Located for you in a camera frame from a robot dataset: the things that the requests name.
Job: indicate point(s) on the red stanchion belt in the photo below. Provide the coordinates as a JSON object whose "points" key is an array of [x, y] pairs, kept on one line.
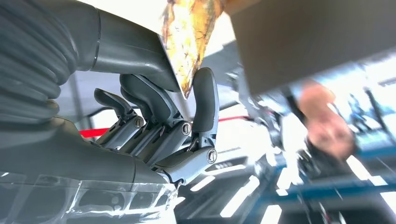
{"points": [[92, 133]]}

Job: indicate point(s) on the person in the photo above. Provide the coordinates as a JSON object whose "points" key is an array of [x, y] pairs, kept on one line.
{"points": [[328, 130]]}

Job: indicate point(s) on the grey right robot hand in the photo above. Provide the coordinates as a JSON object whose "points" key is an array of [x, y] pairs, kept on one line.
{"points": [[77, 173]]}

